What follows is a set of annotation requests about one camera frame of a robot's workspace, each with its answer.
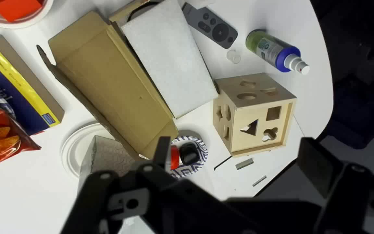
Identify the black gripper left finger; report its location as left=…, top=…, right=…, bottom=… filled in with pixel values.
left=59, top=135, right=227, bottom=234

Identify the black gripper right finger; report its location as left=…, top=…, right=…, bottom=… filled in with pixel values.
left=297, top=138, right=374, bottom=234

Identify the white paper towel stack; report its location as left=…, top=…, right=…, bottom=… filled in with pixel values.
left=120, top=0, right=219, bottom=120

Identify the white round plate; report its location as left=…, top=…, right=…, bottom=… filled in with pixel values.
left=59, top=121, right=123, bottom=178

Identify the black round toy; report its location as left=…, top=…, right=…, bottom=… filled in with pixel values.
left=178, top=143, right=200, bottom=165

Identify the small grey metal bar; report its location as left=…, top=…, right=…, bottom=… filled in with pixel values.
left=250, top=174, right=269, bottom=189
left=233, top=157, right=256, bottom=170

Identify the black hex key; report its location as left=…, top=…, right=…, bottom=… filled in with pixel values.
left=213, top=155, right=233, bottom=172

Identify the wooden shape sorter cube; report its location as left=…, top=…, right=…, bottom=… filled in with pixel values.
left=211, top=72, right=297, bottom=156

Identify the green spray bottle blue label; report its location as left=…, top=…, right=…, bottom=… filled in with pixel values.
left=244, top=29, right=311, bottom=76

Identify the clear bottle cap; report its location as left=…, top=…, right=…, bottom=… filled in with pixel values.
left=226, top=48, right=243, bottom=65

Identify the white bowl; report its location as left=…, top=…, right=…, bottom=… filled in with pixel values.
left=0, top=0, right=54, bottom=29

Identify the grey remote control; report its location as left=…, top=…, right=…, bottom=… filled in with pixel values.
left=180, top=1, right=239, bottom=50

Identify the red toy block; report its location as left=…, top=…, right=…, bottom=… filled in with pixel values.
left=0, top=0, right=45, bottom=24

